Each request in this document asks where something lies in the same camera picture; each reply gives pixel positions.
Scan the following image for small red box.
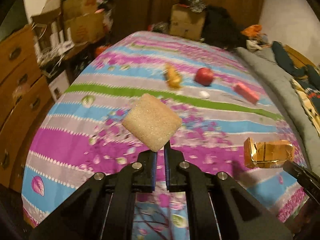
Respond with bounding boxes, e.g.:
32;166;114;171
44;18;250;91
233;82;260;105

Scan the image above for wooden drawer cabinet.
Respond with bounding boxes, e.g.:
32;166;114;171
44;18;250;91
1;25;52;192

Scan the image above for dark green patterned blanket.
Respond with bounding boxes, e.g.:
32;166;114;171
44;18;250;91
272;41;320;91

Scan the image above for gold foil wrapper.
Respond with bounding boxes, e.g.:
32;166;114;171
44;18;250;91
244;138;295;168

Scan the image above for wooden headboard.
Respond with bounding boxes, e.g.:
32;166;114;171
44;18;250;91
284;44;317;69

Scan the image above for black clothes pile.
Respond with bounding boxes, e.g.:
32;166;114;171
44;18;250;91
202;5;247;50

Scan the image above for orange cloth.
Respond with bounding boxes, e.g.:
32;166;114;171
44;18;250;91
241;24;262;38

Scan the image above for tan sponge block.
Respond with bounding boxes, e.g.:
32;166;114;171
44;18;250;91
121;94;182;152

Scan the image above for cardboard boxes with clutter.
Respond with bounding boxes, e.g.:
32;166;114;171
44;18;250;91
22;0;121;66

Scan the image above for yellow crumpled wrapper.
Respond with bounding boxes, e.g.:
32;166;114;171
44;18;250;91
164;63;182;89

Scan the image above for cardboard box by wardrobe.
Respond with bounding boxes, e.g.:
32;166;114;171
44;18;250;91
169;4;206;41

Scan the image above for floral purple bed sheet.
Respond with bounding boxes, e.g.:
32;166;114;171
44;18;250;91
22;31;305;239

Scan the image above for red apple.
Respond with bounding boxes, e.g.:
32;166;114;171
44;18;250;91
194;67;214;86

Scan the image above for grey quilt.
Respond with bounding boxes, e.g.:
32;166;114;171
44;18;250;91
236;47;319;174

